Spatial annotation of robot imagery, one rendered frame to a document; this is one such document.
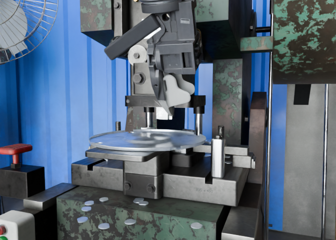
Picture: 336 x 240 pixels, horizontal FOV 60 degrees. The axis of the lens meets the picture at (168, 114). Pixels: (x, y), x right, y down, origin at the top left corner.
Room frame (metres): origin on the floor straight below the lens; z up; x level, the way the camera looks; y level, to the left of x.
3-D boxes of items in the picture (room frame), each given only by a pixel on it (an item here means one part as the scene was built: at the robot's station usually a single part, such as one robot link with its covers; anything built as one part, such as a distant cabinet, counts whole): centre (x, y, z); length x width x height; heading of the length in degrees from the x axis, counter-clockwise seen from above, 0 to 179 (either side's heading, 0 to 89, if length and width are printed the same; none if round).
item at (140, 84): (0.81, 0.02, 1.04); 0.17 x 0.15 x 0.30; 160
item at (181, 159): (0.85, 0.00, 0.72); 0.20 x 0.16 x 0.03; 70
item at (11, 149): (0.74, 0.39, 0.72); 0.07 x 0.06 x 0.08; 160
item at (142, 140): (0.73, 0.05, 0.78); 0.29 x 0.29 x 0.01
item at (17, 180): (0.74, 0.38, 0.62); 0.10 x 0.06 x 0.20; 70
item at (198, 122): (0.87, -0.09, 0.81); 0.02 x 0.02 x 0.14
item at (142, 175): (0.68, 0.07, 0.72); 0.25 x 0.14 x 0.14; 160
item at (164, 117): (0.84, 0.01, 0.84); 0.05 x 0.03 x 0.04; 70
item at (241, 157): (0.79, -0.15, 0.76); 0.17 x 0.06 x 0.10; 70
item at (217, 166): (0.66, -0.12, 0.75); 0.03 x 0.03 x 0.10; 70
